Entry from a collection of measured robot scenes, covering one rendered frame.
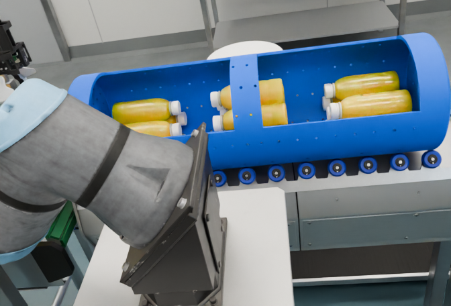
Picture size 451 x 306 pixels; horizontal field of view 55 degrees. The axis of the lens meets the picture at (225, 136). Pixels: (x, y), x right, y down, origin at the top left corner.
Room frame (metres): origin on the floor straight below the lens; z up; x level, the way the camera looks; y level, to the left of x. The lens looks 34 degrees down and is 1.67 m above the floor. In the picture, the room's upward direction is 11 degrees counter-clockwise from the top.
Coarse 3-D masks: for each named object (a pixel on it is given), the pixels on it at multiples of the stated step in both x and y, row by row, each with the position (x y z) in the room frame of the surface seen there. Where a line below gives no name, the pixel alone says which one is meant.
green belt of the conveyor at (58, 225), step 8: (64, 208) 0.94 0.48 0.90; (72, 208) 0.94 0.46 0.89; (64, 216) 0.91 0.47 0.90; (72, 216) 0.92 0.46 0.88; (56, 224) 0.88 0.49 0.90; (64, 224) 0.88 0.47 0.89; (72, 224) 0.90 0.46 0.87; (48, 232) 0.85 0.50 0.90; (56, 232) 0.85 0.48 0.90; (64, 232) 0.86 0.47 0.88; (64, 240) 0.84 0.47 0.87; (64, 248) 0.83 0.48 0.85
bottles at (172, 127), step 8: (328, 104) 0.99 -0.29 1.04; (184, 112) 1.07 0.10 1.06; (224, 112) 1.03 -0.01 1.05; (328, 112) 0.91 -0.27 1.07; (152, 120) 1.01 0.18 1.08; (160, 120) 1.00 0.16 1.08; (168, 120) 1.05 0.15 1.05; (176, 120) 1.05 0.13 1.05; (184, 120) 1.05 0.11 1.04; (136, 128) 0.98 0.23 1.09; (144, 128) 0.98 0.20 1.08; (152, 128) 0.97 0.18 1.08; (160, 128) 0.97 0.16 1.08; (168, 128) 0.97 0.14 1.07; (176, 128) 0.97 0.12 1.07; (160, 136) 0.96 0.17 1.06; (168, 136) 0.96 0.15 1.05
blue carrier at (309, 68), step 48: (336, 48) 1.00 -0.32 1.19; (384, 48) 1.01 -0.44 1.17; (432, 48) 0.84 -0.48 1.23; (96, 96) 1.10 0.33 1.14; (144, 96) 1.13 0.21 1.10; (192, 96) 1.11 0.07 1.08; (240, 96) 0.85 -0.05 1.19; (288, 96) 1.06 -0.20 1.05; (432, 96) 0.77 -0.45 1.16; (240, 144) 0.81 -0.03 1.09; (288, 144) 0.80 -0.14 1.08; (336, 144) 0.78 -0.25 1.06; (384, 144) 0.77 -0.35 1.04; (432, 144) 0.77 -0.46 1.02
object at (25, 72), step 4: (20, 68) 1.06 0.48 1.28; (24, 68) 1.06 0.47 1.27; (28, 68) 1.06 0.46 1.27; (32, 68) 1.06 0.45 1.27; (20, 72) 1.07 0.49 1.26; (24, 72) 1.07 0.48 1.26; (28, 72) 1.07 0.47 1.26; (32, 72) 1.07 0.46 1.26; (16, 76) 1.06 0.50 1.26; (20, 76) 1.06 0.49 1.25; (24, 76) 1.08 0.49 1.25; (20, 80) 1.07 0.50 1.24; (24, 80) 1.07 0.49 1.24
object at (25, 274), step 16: (48, 240) 0.85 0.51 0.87; (32, 256) 0.82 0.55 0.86; (48, 256) 0.81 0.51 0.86; (64, 256) 0.80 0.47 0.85; (16, 272) 0.83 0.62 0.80; (32, 272) 0.82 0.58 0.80; (48, 272) 0.81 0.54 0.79; (64, 272) 0.81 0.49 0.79; (80, 272) 1.27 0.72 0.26; (32, 288) 0.85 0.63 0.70; (64, 288) 1.17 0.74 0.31
